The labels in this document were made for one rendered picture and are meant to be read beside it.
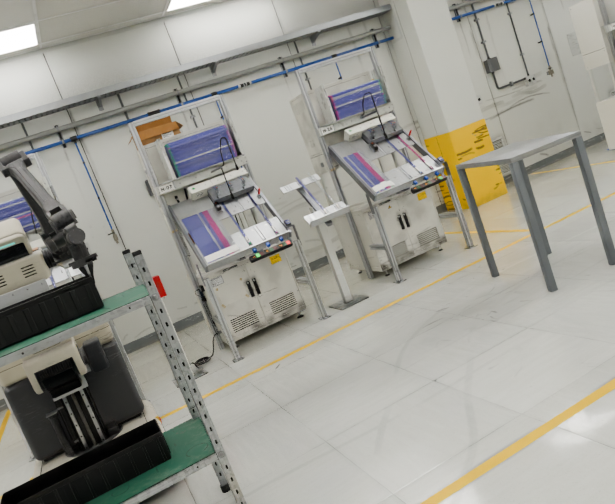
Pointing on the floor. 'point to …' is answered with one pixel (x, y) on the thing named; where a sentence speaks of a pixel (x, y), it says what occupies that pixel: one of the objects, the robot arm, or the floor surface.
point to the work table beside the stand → (515, 152)
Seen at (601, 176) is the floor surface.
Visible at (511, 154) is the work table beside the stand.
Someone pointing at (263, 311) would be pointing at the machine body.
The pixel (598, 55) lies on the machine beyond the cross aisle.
